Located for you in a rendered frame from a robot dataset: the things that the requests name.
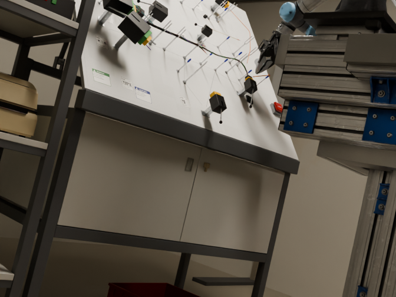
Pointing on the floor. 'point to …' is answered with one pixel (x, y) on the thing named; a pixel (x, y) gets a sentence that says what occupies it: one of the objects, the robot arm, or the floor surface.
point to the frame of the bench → (40, 259)
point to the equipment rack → (12, 288)
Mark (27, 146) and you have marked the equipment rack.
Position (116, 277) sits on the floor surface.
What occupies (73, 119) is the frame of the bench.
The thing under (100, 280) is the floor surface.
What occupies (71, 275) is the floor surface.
